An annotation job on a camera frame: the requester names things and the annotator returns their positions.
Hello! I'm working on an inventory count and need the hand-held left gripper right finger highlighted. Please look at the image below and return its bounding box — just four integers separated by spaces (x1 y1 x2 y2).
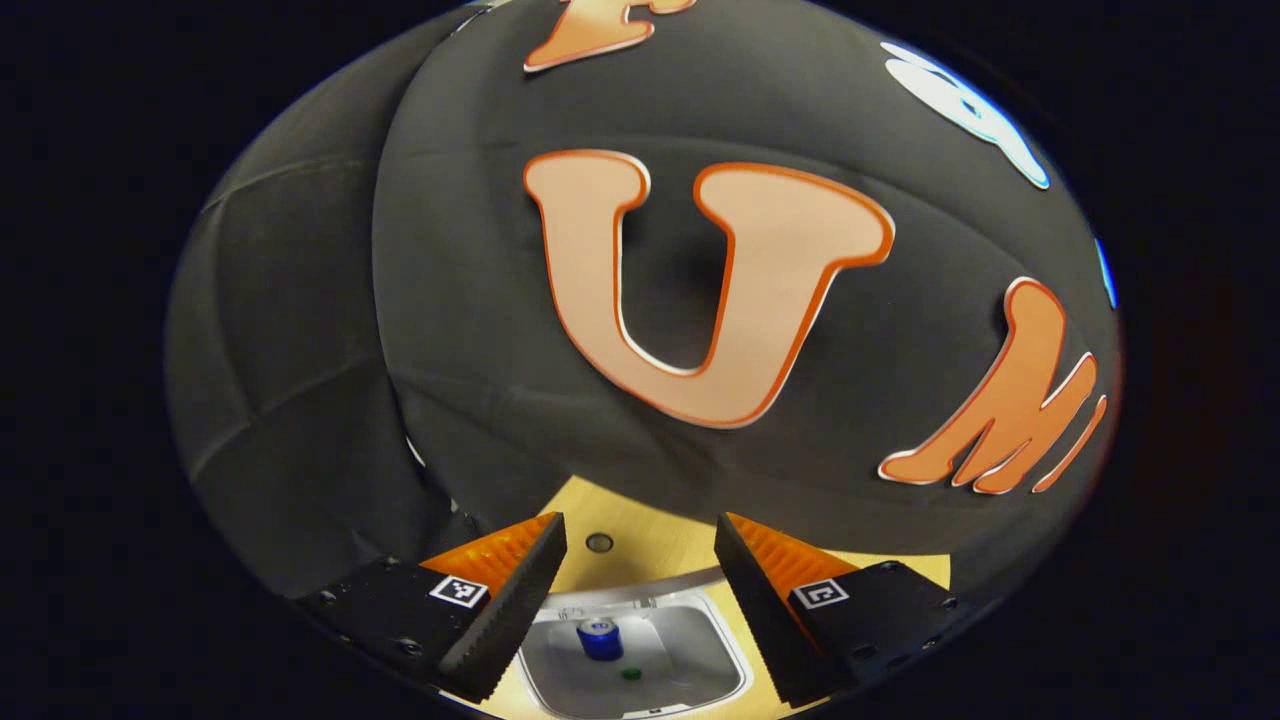
714 512 966 709

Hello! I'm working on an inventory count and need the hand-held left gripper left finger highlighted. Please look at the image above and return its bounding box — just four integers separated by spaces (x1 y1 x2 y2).
290 512 569 703

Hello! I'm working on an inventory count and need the white desktop garbage bin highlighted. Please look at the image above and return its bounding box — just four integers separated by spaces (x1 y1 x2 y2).
517 566 756 720

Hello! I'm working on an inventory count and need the blue pop can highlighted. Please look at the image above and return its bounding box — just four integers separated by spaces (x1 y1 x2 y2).
576 617 625 661

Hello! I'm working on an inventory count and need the wooden desktop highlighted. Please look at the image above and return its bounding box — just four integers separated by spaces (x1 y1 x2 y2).
478 475 953 720

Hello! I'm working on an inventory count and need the black backdrop cloth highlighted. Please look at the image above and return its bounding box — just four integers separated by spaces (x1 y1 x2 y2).
165 0 1121 601

